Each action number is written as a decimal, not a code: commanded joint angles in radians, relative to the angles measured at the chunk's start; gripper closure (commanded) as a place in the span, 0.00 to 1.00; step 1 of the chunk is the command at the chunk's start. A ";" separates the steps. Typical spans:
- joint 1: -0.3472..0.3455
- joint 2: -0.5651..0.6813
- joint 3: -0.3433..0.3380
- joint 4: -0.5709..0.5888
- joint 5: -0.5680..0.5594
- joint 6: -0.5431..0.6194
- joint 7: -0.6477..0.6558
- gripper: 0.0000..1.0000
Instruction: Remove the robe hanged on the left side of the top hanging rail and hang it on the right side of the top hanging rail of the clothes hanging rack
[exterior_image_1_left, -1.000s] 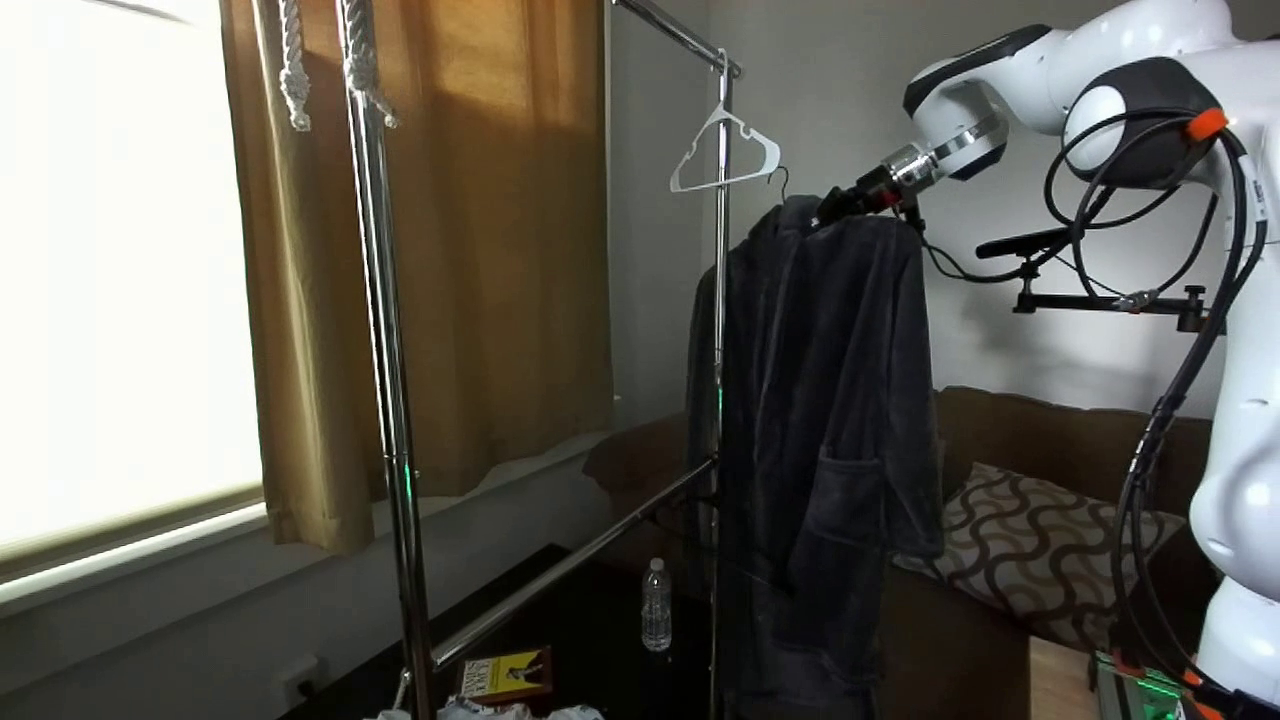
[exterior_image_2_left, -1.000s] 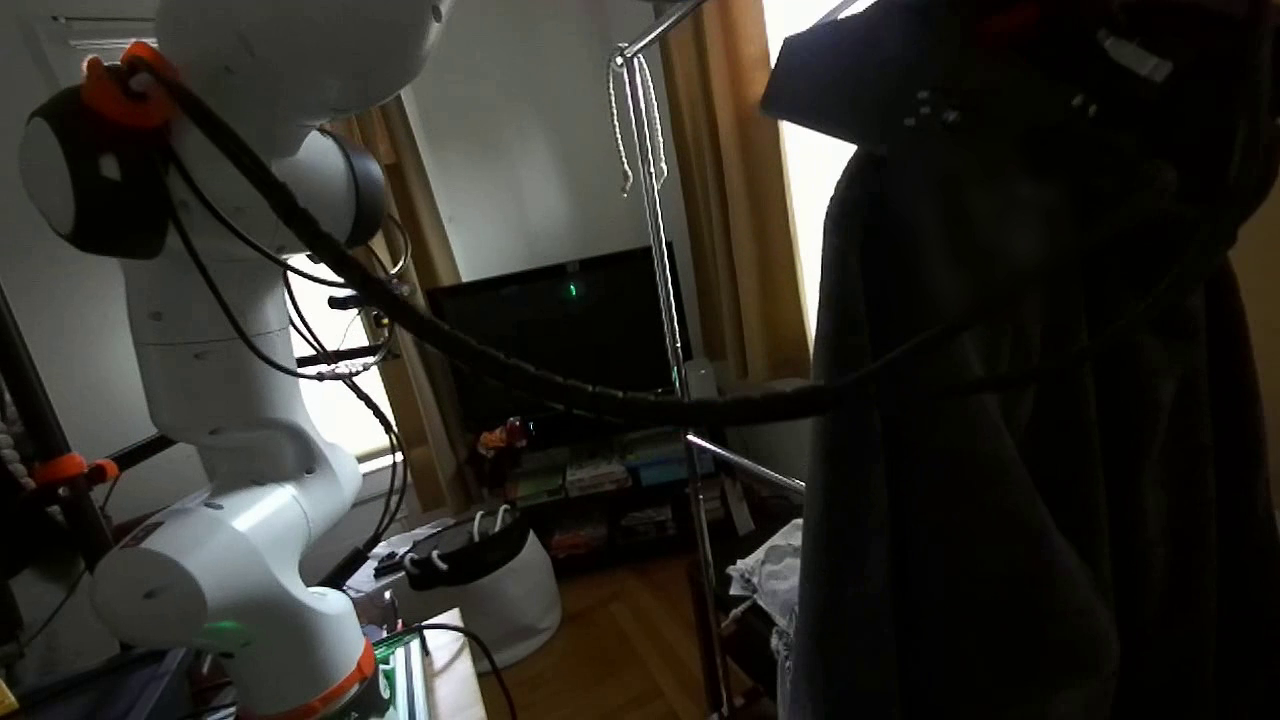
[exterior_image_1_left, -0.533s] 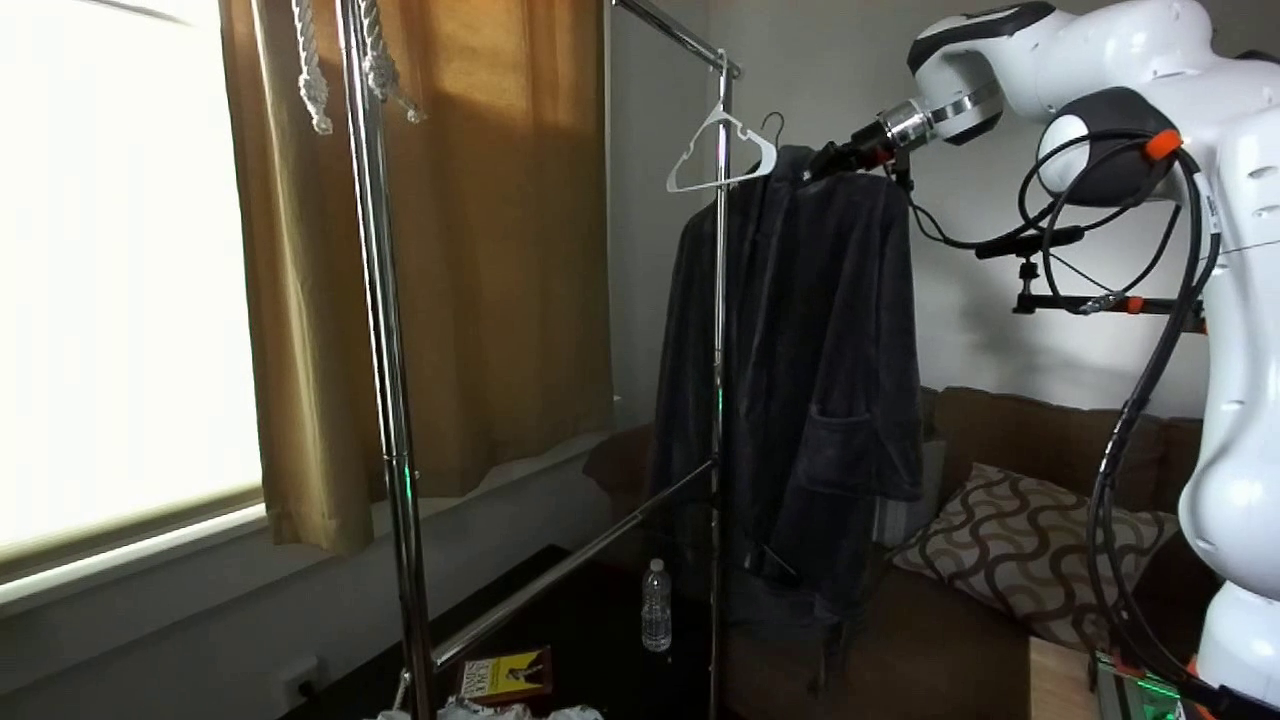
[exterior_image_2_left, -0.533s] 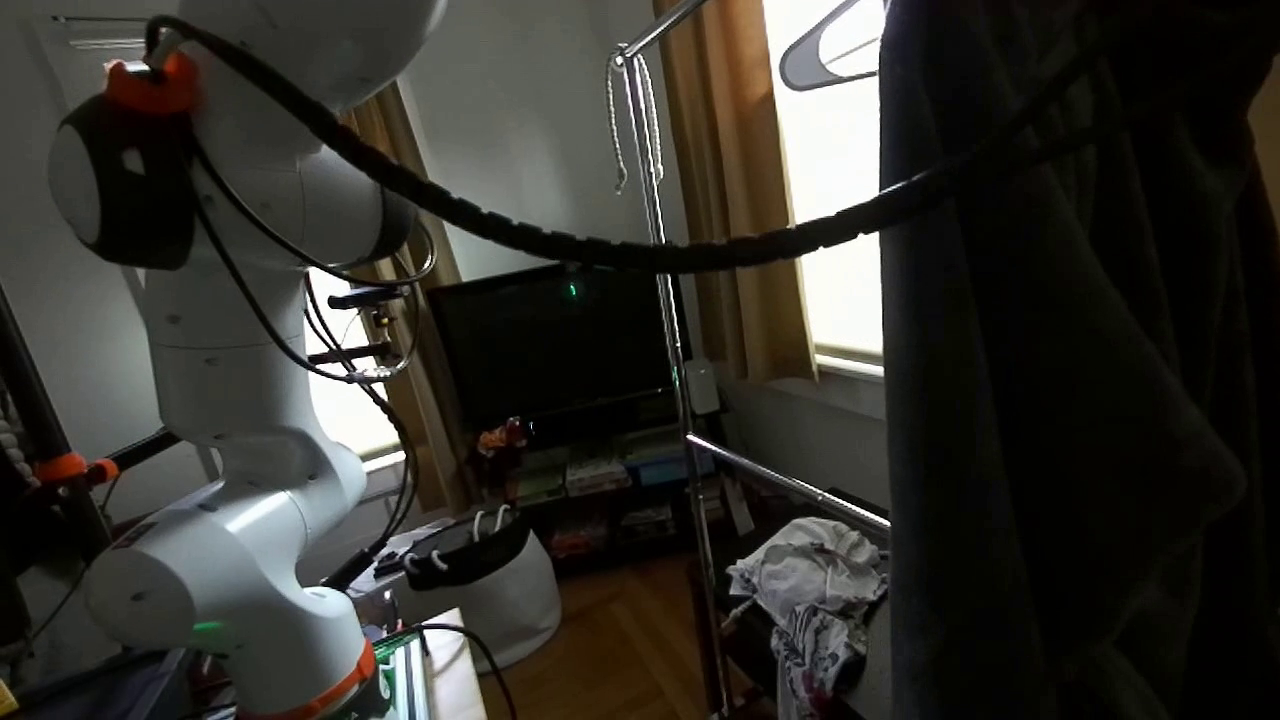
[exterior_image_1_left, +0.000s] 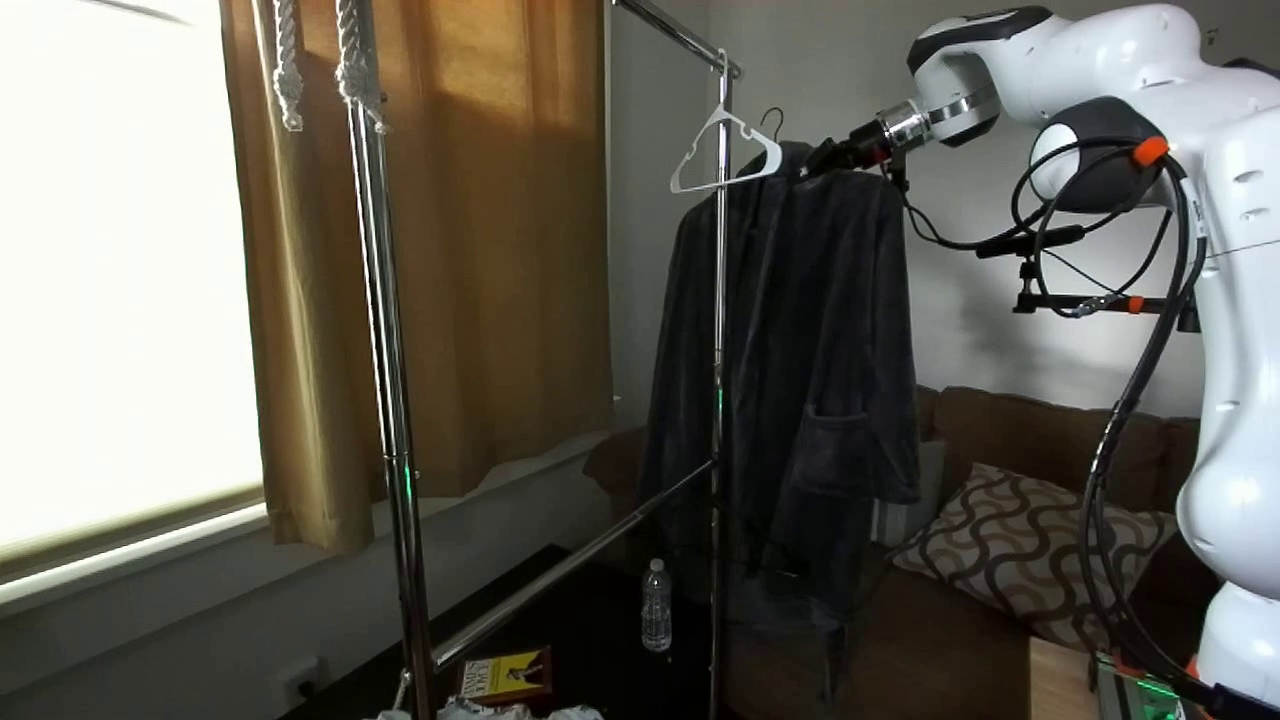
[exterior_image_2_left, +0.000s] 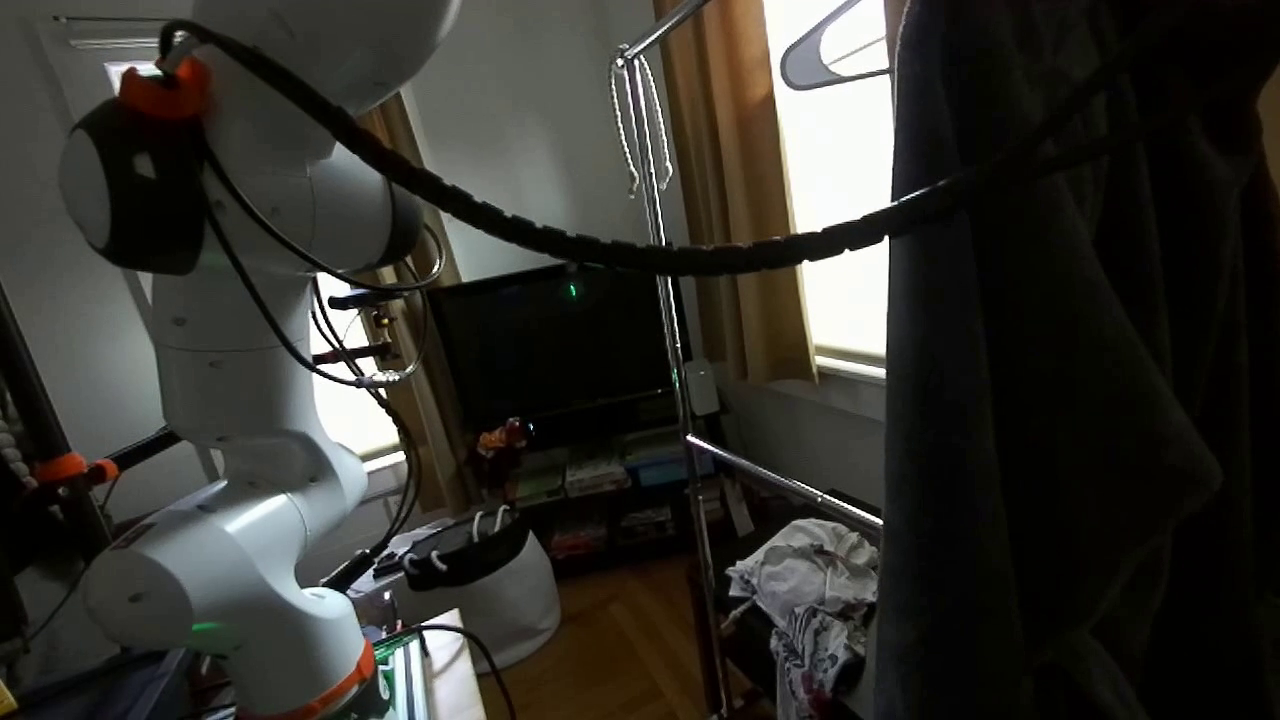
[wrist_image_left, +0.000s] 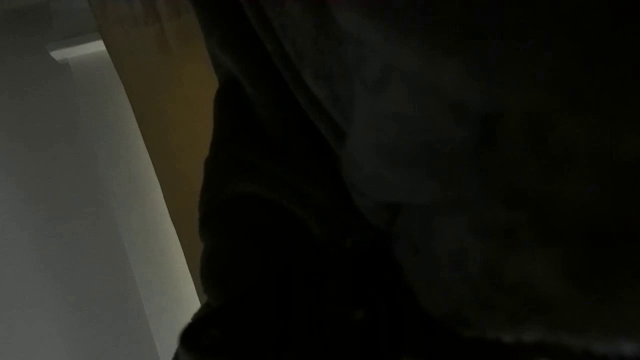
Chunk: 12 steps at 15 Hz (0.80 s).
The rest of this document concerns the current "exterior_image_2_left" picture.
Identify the white crumpled clothes pile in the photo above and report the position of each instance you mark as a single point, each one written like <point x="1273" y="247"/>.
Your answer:
<point x="804" y="572"/>

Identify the black pole with orange clamp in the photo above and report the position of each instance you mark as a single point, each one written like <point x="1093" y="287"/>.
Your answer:
<point x="62" y="471"/>

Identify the black item with white stripes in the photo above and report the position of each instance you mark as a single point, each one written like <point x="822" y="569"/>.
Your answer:
<point x="467" y="544"/>

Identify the black stereo camera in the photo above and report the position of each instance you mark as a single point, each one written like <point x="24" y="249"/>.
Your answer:
<point x="368" y="295"/>

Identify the black flat television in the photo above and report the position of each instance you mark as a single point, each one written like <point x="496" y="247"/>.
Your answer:
<point x="544" y="344"/>

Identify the white media box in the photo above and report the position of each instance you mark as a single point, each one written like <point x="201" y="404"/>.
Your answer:
<point x="597" y="478"/>

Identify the dark television stand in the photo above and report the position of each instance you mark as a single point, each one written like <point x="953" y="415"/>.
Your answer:
<point x="600" y="515"/>

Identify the orange toy figure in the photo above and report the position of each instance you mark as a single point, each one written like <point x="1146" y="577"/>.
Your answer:
<point x="496" y="439"/>

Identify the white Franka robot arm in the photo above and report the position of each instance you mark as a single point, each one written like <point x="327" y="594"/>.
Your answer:
<point x="255" y="400"/>

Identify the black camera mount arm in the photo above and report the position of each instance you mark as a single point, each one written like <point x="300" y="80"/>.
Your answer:
<point x="355" y="353"/>

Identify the white plastic hanger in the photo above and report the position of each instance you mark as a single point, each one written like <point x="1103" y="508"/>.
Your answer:
<point x="812" y="52"/>

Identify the green lit electronics box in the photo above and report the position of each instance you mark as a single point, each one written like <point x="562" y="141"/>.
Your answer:
<point x="397" y="675"/>

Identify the dark plush robe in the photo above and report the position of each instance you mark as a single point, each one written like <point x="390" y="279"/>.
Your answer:
<point x="1066" y="400"/>

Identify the blue media box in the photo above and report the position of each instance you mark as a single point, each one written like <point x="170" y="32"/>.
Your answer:
<point x="650" y="466"/>

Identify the bright window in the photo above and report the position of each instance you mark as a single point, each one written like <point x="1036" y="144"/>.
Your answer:
<point x="360" y="415"/>
<point x="833" y="200"/>

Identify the white round basket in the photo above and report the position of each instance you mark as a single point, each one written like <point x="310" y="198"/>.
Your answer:
<point x="514" y="606"/>

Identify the narrow mustard curtain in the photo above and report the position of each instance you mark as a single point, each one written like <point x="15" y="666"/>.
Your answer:
<point x="435" y="424"/>
<point x="742" y="200"/>

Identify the metal garment rack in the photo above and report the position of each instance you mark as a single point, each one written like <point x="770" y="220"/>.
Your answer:
<point x="664" y="335"/>

